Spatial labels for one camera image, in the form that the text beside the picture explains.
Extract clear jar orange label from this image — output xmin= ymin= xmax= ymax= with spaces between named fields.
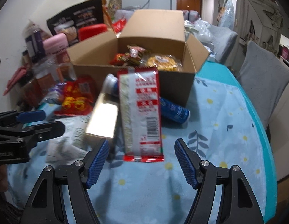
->
xmin=32 ymin=56 xmax=64 ymax=94

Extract large open cardboard box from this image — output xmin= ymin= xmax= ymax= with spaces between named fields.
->
xmin=67 ymin=10 xmax=209 ymax=106

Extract small gold cardboard box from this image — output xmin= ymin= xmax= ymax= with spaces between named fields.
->
xmin=84 ymin=93 xmax=119 ymax=147

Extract red yellow-print snack bag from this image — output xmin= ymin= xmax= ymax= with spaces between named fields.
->
xmin=54 ymin=75 xmax=97 ymax=116

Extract blue floral tablecloth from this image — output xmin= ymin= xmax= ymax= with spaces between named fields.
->
xmin=6 ymin=61 xmax=278 ymax=224

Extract grey cushion on sofa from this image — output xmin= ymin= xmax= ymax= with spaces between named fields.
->
xmin=209 ymin=25 xmax=238 ymax=64

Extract woven round mat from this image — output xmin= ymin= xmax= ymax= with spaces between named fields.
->
xmin=107 ymin=0 xmax=122 ymax=18

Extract tipped clear brown jar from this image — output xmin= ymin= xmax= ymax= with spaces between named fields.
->
xmin=58 ymin=63 xmax=77 ymax=81

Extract grey padded chair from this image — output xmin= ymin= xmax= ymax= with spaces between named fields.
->
xmin=237 ymin=41 xmax=289 ymax=128

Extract pink lidded bottle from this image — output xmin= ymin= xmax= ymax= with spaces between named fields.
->
xmin=43 ymin=33 xmax=70 ymax=64

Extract red white noodle snack packet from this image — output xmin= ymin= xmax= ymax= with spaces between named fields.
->
xmin=118 ymin=68 xmax=164 ymax=163

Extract red plastic container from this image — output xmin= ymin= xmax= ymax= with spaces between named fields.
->
xmin=78 ymin=23 xmax=108 ymax=41

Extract packaged yellow waffle snack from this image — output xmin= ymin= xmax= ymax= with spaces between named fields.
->
xmin=142 ymin=54 xmax=182 ymax=72

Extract blue tablet tube white cap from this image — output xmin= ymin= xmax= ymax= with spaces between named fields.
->
xmin=102 ymin=74 xmax=191 ymax=124

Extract black printed snack bag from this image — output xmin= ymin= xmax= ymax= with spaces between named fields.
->
xmin=47 ymin=0 xmax=104 ymax=46

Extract white line-drawn snack bag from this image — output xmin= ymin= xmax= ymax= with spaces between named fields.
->
xmin=46 ymin=115 xmax=90 ymax=166

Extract silver purple foil packet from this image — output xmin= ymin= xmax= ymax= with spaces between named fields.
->
xmin=41 ymin=83 xmax=66 ymax=105

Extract dark purple labelled jar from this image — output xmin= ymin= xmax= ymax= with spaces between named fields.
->
xmin=24 ymin=25 xmax=46 ymax=64

